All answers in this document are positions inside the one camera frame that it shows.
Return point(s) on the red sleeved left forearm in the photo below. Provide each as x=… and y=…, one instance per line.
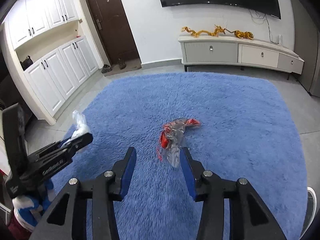
x=18, y=231

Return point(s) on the grey tall refrigerator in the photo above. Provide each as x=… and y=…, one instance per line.
x=307, y=47

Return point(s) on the golden tiger figurine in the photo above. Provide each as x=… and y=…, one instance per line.
x=242, y=34

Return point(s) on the white plastic bag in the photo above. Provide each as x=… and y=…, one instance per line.
x=81, y=126

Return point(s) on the golden dragon figurine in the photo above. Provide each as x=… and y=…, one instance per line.
x=217, y=30

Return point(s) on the black handbag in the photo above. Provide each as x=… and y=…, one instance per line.
x=26, y=63

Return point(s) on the red clear snack wrapper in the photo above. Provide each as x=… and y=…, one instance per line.
x=171, y=140

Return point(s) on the dark brown entrance door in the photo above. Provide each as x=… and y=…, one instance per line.
x=114, y=30

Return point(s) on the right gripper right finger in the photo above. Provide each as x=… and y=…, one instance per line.
x=250, y=218

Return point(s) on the dark shoe pair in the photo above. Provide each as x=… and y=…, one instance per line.
x=108, y=68

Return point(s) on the white rimmed trash bin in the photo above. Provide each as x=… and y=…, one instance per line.
x=310, y=211

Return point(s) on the blue shaggy rug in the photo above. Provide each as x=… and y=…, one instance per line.
x=246, y=131

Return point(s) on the blue white gloved left hand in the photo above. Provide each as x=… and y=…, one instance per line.
x=29, y=210

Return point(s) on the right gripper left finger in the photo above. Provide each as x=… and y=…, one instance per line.
x=66, y=217

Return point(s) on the white low TV cabinet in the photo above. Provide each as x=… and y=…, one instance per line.
x=208, y=50

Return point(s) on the white wall cupboards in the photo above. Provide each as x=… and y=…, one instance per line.
x=55, y=34

